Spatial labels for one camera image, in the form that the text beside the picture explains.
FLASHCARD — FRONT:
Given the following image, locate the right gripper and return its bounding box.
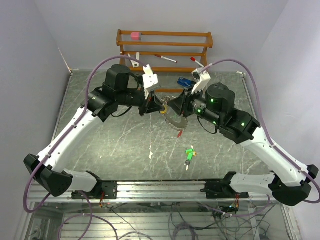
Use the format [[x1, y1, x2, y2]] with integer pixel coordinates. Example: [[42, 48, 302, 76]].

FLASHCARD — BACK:
[[168, 84, 223, 127]]

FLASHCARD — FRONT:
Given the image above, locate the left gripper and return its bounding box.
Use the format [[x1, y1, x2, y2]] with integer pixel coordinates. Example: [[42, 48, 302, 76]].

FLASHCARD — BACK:
[[117, 89, 166, 117]]

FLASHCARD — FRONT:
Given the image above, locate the yellow tag key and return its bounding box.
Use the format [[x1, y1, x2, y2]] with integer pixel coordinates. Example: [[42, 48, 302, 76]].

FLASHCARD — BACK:
[[160, 105, 168, 114]]

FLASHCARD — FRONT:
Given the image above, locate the metal key ring disc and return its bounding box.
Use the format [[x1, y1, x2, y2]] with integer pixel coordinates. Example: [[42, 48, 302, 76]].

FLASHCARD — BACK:
[[160, 95, 188, 131]]

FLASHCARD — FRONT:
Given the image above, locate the red key tag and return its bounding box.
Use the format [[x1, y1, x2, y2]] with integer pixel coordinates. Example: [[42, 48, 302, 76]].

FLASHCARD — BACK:
[[177, 130, 183, 138]]

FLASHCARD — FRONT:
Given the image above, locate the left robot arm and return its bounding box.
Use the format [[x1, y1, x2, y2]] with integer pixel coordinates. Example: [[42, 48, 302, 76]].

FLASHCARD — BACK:
[[23, 64, 164, 199]]

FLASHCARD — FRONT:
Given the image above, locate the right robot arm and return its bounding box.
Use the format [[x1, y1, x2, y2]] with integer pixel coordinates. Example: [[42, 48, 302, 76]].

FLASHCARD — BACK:
[[167, 83, 319, 207]]

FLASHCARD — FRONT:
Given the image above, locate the blue stapler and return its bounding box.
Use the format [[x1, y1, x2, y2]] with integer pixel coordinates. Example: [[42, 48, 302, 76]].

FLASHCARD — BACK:
[[177, 77, 196, 88]]

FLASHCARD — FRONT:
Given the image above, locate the white clip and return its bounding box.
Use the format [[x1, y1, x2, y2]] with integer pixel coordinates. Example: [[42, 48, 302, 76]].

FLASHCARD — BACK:
[[127, 52, 140, 68]]

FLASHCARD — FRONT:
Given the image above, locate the red capped marker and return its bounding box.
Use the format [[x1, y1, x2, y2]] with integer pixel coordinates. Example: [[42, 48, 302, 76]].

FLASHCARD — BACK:
[[190, 57, 205, 68]]

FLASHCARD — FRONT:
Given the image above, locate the green tag key upper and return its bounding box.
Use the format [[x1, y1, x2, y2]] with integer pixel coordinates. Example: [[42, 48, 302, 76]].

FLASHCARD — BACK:
[[185, 148, 197, 156]]

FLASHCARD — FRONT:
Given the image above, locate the green tag key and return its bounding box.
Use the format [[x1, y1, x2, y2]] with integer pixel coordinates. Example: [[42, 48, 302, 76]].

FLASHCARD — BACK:
[[185, 148, 197, 156], [184, 153, 194, 171]]

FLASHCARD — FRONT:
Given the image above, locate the red white marker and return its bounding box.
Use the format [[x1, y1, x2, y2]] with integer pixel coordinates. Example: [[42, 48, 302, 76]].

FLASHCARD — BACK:
[[154, 54, 178, 63]]

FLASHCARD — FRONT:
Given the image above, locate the wooden shelf rack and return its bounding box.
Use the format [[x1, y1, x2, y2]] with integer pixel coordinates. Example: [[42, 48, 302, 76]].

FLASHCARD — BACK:
[[116, 29, 214, 94]]

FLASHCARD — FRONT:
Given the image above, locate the green tag key lower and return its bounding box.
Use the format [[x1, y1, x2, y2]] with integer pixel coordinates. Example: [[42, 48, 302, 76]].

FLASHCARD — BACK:
[[184, 153, 194, 171]]

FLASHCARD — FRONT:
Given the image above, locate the pink eraser block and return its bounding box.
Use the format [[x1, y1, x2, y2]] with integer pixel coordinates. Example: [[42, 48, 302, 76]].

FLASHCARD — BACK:
[[130, 31, 142, 41]]

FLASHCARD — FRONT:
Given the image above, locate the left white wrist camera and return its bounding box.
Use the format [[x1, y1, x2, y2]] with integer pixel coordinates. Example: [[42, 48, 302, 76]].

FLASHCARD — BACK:
[[142, 64, 159, 100]]

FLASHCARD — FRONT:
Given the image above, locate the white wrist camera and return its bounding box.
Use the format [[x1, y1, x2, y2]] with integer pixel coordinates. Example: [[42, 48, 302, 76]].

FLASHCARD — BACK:
[[142, 64, 159, 100], [191, 68, 211, 95]]

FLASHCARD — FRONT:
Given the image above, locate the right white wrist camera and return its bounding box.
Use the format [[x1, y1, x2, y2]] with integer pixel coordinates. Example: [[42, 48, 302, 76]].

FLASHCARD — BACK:
[[191, 68, 211, 95]]

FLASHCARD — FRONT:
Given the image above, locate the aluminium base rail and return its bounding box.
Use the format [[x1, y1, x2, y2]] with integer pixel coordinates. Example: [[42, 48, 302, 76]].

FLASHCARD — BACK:
[[29, 180, 291, 203]]

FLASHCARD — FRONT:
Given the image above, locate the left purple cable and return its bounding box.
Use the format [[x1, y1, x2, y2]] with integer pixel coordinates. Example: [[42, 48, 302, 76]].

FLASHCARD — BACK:
[[23, 56, 148, 240]]

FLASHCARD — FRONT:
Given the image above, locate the purple cable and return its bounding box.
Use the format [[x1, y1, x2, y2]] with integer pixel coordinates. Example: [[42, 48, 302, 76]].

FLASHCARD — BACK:
[[199, 58, 320, 218], [23, 56, 148, 240]]

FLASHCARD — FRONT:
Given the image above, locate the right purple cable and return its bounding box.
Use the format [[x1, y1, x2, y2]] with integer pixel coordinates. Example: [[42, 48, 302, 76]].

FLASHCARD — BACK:
[[199, 58, 320, 218]]

